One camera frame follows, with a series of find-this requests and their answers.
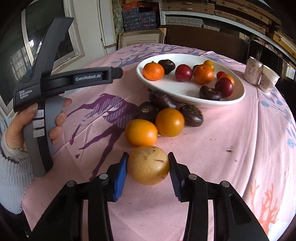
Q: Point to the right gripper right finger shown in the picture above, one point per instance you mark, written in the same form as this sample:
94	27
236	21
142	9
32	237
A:
233	219

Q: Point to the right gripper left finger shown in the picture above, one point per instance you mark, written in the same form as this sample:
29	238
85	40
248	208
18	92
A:
62	220

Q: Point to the yellow-brown passion fruit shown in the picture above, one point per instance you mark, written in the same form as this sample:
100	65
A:
148	165

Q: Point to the orange fruit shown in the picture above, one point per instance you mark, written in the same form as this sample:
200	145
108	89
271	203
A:
140	132
170	122

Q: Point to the dark water chestnut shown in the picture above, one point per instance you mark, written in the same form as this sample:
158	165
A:
192	115
146	111
162	100

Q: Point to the dark water chestnut back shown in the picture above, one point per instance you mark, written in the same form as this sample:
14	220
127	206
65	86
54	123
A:
162	100

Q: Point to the person's left hand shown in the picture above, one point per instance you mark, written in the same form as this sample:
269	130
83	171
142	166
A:
14	133

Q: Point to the light blue knit sleeve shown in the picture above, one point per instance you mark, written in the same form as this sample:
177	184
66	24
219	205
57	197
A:
16	173

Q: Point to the pink printed tablecloth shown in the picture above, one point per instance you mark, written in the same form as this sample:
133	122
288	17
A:
251	144

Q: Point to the mandarin with green stem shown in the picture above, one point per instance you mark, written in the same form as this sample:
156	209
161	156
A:
153	71

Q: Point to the blue patterned boxes stack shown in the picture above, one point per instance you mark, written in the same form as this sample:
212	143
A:
141	18

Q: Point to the dark chestnut on plate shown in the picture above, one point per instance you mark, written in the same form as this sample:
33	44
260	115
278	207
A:
168	65

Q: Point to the dark chestnut plate front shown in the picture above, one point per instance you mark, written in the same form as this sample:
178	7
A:
209	93

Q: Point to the red plum right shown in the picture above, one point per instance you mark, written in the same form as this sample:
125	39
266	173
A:
224	85

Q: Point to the red plum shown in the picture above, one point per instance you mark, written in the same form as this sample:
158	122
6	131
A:
183	73
224	85

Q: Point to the white oval plate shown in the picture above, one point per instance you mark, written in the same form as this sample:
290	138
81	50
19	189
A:
188	92

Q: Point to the red plum left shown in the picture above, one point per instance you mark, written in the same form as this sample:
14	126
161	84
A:
183	73

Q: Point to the metal shelving unit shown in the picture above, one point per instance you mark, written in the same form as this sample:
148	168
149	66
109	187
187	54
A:
242	14

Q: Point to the small orange kumquat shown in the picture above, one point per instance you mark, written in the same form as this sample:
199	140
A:
229	77

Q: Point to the white paper cup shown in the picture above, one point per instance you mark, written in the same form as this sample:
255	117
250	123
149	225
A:
268	79

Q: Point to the small red tomato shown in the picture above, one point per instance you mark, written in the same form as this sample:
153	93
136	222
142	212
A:
220	74

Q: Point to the large mandarin centre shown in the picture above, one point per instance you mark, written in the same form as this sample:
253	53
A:
203	74

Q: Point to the white drink can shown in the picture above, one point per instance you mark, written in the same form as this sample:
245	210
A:
253	71

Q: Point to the small yellow-green citrus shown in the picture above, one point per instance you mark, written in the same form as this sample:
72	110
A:
210	64

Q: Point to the dark wooden board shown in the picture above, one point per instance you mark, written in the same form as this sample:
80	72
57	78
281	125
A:
207	40

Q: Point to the window frame left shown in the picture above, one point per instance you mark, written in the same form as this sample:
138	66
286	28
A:
21	42

